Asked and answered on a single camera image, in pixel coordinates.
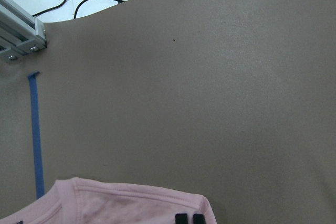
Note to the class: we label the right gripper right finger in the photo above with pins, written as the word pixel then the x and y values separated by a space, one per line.
pixel 198 219

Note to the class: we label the aluminium frame post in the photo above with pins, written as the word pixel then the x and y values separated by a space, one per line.
pixel 21 33

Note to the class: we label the pink Snoopy t-shirt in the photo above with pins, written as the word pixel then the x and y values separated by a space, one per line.
pixel 79 200

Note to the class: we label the brown table cover mat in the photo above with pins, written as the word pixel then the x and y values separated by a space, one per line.
pixel 231 99

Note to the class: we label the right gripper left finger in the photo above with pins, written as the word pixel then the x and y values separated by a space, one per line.
pixel 181 219

